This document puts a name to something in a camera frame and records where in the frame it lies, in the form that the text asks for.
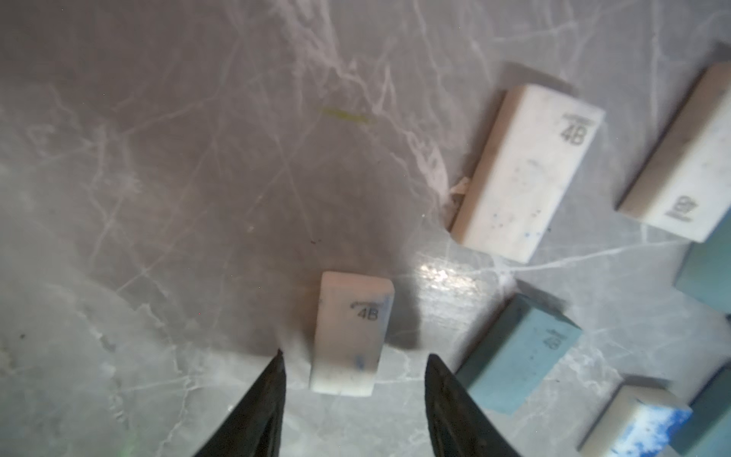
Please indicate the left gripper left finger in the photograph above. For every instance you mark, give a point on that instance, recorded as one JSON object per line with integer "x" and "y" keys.
{"x": 254, "y": 427}

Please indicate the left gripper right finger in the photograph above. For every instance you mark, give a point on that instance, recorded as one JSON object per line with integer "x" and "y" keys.
{"x": 456, "y": 425}

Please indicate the white 4B eraser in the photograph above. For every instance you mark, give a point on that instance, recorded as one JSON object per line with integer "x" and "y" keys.
{"x": 352, "y": 320}

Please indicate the teal eraser left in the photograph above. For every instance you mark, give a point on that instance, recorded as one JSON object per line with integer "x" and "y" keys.
{"x": 522, "y": 346}

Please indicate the white blue printed eraser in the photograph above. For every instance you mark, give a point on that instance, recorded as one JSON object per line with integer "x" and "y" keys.
{"x": 640, "y": 421}

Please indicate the teal eraser lower middle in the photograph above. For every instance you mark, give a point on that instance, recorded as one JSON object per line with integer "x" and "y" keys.
{"x": 707, "y": 432}

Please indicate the teal eraser beside white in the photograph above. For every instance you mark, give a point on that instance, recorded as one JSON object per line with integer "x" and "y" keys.
{"x": 705, "y": 274}

